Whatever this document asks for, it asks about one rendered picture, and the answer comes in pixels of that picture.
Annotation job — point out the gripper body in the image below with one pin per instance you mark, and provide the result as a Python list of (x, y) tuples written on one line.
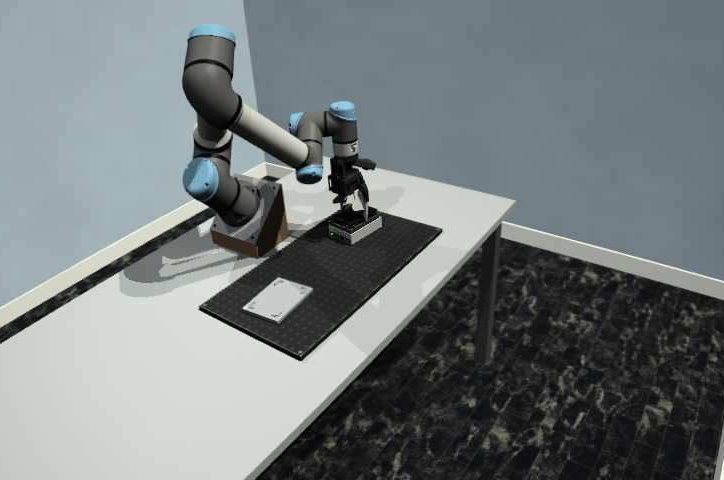
[(347, 183)]

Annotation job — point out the white rectangular frame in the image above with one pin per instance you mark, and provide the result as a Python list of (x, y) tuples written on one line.
[(277, 300)]

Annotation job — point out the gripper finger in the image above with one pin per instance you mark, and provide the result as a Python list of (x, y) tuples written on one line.
[(361, 199), (342, 200)]

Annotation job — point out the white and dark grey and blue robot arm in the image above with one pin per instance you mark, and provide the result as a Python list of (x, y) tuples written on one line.
[(206, 82)]

